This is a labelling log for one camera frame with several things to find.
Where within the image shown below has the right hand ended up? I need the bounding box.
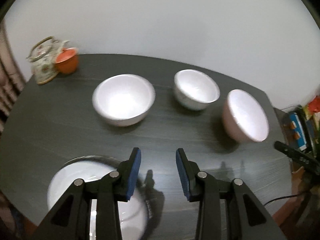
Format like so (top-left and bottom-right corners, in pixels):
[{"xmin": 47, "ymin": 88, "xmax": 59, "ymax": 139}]
[{"xmin": 291, "ymin": 167, "xmax": 309, "ymax": 196}]

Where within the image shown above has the white plate with pink roses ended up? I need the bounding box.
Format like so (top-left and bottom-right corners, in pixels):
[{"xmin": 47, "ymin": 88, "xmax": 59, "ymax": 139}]
[{"xmin": 46, "ymin": 160, "xmax": 150, "ymax": 240}]

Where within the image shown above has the orange cup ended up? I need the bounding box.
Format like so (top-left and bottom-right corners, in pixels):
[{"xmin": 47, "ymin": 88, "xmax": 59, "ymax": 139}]
[{"xmin": 55, "ymin": 47, "xmax": 79, "ymax": 75}]

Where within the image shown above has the white pink ribbed bowl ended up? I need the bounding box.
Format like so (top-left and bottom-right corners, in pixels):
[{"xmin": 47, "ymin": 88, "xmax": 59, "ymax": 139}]
[{"xmin": 92, "ymin": 74, "xmax": 156, "ymax": 127}]

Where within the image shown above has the blue floral plate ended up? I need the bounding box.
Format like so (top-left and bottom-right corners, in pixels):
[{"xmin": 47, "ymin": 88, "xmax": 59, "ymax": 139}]
[{"xmin": 47, "ymin": 155, "xmax": 151, "ymax": 239}]

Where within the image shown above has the floral ceramic teapot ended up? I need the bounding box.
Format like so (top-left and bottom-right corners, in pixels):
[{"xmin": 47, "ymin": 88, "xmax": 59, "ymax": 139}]
[{"xmin": 27, "ymin": 36, "xmax": 68, "ymax": 85}]

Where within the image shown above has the red plastic bag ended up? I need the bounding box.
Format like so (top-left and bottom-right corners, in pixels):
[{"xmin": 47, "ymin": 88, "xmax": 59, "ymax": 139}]
[{"xmin": 307, "ymin": 95, "xmax": 320, "ymax": 119}]

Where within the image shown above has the blue box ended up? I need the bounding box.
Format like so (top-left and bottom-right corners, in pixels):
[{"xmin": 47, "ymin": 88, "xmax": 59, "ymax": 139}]
[{"xmin": 289, "ymin": 112, "xmax": 308, "ymax": 151}]

